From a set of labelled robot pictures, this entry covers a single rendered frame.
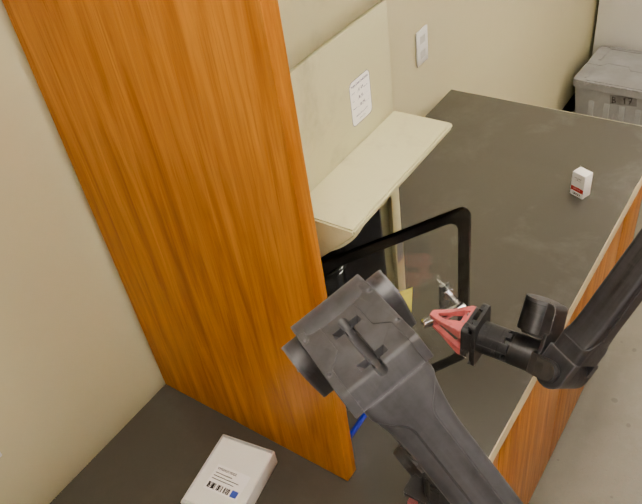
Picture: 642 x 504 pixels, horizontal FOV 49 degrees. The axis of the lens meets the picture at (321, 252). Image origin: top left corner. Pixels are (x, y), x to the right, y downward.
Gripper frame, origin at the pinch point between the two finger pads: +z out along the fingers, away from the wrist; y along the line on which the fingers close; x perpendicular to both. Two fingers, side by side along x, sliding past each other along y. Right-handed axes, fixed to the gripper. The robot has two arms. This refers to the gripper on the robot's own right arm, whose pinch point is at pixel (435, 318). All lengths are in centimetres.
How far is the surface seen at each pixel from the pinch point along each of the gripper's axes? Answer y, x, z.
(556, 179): -26, -84, 6
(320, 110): 42.1, 4.9, 16.0
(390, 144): 30.9, -6.0, 10.9
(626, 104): -97, -253, 27
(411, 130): 30.9, -11.2, 9.8
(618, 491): -120, -59, -33
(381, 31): 46, -14, 16
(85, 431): -22, 44, 59
